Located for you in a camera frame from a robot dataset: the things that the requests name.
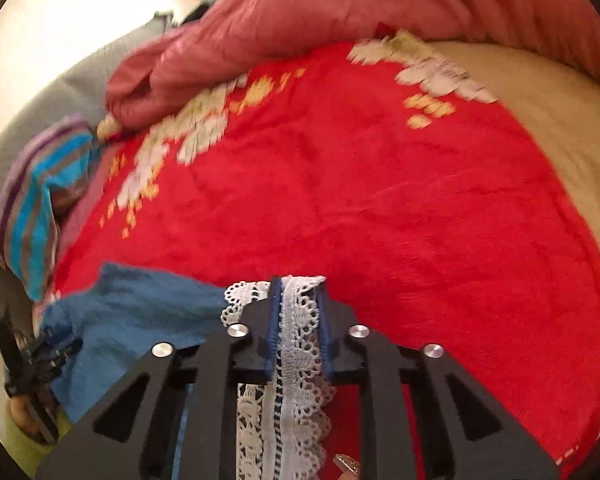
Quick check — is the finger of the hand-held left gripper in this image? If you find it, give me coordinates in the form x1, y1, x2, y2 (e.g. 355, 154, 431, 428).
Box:
22, 337, 83, 386

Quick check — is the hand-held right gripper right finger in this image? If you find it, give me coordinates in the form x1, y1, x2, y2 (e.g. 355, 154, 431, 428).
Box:
317, 276, 561, 480

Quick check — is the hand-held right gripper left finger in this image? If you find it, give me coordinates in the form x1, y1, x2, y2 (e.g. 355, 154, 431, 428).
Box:
34, 275, 284, 480

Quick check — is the blue denim pants lace trim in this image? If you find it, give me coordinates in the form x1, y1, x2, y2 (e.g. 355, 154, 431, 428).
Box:
42, 262, 338, 480

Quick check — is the person's left hand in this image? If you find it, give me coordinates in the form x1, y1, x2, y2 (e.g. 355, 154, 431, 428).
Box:
9, 395, 46, 436

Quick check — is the person's right hand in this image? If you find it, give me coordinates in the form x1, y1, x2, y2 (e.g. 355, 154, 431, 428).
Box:
332, 454, 362, 476

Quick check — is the green clothing of person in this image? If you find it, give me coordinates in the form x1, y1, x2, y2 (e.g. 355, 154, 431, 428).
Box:
0, 407, 76, 478

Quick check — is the red floral blanket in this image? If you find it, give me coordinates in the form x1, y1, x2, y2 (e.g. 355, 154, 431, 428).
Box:
32, 42, 600, 478

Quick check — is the pink quilted pillow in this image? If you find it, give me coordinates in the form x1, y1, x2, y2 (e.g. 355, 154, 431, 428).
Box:
57, 157, 118, 258

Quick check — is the striped towel pillow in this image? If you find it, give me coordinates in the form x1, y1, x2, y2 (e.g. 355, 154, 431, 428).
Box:
0, 115, 101, 301

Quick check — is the large grey quilted pillow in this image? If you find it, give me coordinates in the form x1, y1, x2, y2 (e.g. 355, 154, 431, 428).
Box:
0, 40, 131, 318

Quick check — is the small grey quilted pillow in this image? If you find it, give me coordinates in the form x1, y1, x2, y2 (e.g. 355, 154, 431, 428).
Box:
80, 9, 177, 81

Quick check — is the dark clothing pile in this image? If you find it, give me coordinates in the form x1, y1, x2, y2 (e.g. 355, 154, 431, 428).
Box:
177, 0, 218, 28

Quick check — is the pink comforter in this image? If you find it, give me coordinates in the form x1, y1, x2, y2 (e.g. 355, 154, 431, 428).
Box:
105, 0, 600, 128

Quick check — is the beige bed sheet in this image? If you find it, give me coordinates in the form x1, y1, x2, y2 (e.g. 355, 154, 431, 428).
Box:
430, 40, 600, 281

